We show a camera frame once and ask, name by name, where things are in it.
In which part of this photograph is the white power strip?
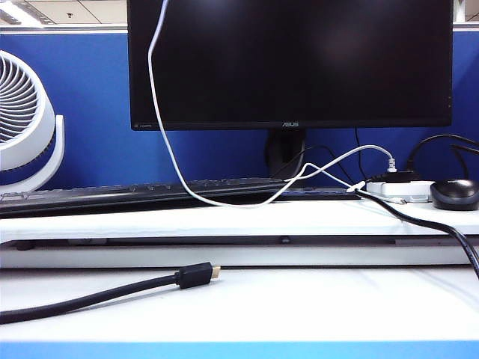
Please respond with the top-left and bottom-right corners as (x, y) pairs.
(365, 179), (437, 204)

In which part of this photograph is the thin black mouse cable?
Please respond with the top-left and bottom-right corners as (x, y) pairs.
(451, 144), (479, 181)

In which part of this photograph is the black plug with cable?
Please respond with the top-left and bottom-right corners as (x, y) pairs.
(372, 133), (479, 184)

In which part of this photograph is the black monitor stand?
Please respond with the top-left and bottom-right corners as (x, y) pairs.
(264, 129), (362, 201)

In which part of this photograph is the black Logitech keyboard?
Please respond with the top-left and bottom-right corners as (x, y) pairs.
(0, 177), (291, 220)

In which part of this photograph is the black cable with gold connector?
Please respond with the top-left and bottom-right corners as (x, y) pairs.
(0, 263), (222, 325)

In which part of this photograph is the thick black power cable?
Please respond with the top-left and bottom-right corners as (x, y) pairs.
(353, 188), (479, 280)

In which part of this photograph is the white cable with ribbed plug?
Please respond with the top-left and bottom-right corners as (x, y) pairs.
(284, 144), (397, 185)

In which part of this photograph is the thin black monitor cable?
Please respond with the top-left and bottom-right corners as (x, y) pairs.
(275, 144), (355, 188)
(353, 129), (370, 182)

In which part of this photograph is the black computer mouse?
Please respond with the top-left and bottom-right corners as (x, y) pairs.
(429, 179), (479, 211)

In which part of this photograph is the white desk fan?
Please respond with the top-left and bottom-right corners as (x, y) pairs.
(0, 50), (66, 194)

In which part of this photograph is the white Type-C charging cable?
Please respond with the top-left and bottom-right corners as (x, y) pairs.
(147, 0), (367, 208)

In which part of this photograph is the blue table edge strip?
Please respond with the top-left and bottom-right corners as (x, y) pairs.
(0, 340), (479, 359)

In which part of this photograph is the black ASUS monitor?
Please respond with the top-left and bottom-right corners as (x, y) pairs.
(126, 0), (455, 132)

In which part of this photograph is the blue office partition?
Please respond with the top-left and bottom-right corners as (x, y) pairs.
(0, 30), (479, 192)

